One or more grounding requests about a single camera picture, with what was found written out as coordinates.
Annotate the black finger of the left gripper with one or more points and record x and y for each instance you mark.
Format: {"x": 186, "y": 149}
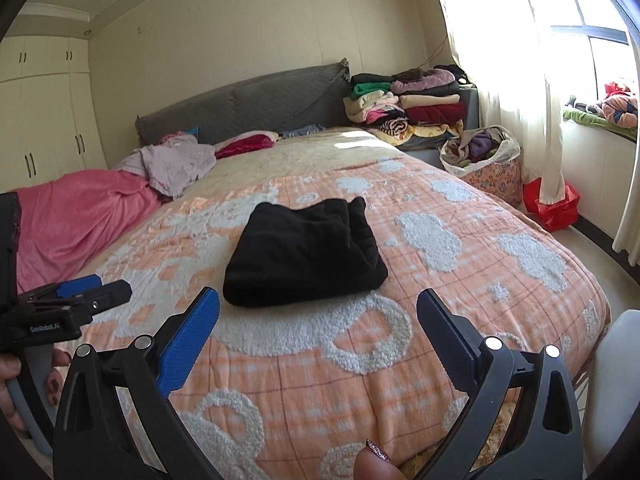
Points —
{"x": 107, "y": 296}

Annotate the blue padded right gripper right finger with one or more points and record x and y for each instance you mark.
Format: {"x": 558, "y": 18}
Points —
{"x": 543, "y": 439}

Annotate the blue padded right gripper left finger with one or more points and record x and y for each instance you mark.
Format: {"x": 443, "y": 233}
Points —
{"x": 92, "y": 439}

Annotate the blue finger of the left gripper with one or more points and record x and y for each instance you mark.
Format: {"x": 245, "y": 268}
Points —
{"x": 77, "y": 286}

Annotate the black IKISS sweatshirt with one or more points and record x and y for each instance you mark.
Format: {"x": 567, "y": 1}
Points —
{"x": 286, "y": 256}

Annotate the white bag of clothes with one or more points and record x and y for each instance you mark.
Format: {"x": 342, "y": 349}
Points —
{"x": 477, "y": 149}

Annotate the clothes on window sill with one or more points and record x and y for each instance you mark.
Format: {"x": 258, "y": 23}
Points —
{"x": 617, "y": 113}

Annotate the pile of folded clothes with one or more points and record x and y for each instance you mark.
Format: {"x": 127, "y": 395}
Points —
{"x": 419, "y": 109}

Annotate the right hand thumb tip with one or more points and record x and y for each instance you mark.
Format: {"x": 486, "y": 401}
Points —
{"x": 372, "y": 463}

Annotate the pink duvet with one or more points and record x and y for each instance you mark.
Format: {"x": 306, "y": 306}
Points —
{"x": 68, "y": 221}

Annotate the lilac crumpled garment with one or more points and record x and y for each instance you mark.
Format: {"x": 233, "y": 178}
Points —
{"x": 172, "y": 166}

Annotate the white wardrobe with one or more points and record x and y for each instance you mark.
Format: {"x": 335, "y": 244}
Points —
{"x": 48, "y": 125}

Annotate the peach white fleece blanket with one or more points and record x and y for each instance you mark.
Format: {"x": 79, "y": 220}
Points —
{"x": 294, "y": 392}

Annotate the red gift bag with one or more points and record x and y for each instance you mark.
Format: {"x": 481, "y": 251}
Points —
{"x": 554, "y": 217}

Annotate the dark red folded garment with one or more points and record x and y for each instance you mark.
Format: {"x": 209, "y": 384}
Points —
{"x": 246, "y": 142}

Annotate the floral fabric box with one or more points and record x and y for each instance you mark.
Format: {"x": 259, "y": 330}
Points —
{"x": 500, "y": 179}

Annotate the grey padded headboard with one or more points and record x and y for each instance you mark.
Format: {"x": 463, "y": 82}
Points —
{"x": 277, "y": 102}

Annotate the white curtain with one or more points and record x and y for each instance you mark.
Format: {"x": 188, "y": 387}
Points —
{"x": 526, "y": 62}

